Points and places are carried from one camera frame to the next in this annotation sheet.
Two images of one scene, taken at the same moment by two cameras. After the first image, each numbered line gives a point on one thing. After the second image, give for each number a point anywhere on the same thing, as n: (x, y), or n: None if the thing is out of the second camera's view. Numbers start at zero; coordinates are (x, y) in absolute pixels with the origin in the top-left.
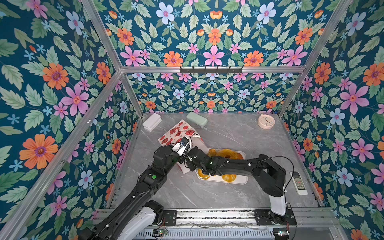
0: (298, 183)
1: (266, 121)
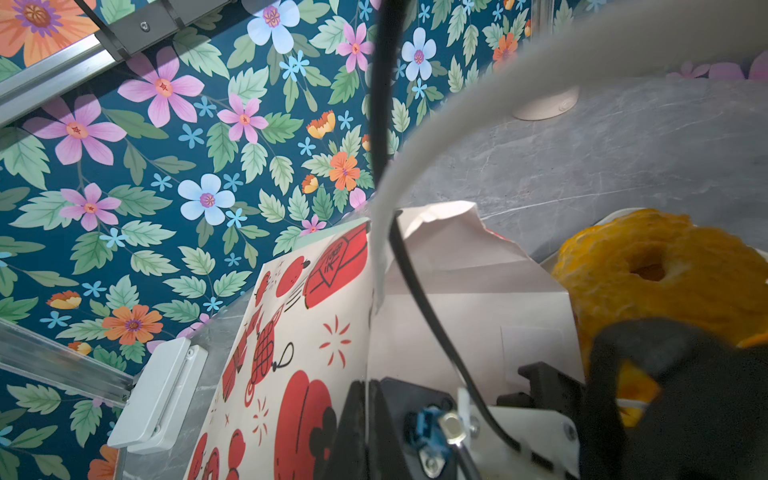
0: None
1: (547, 107)
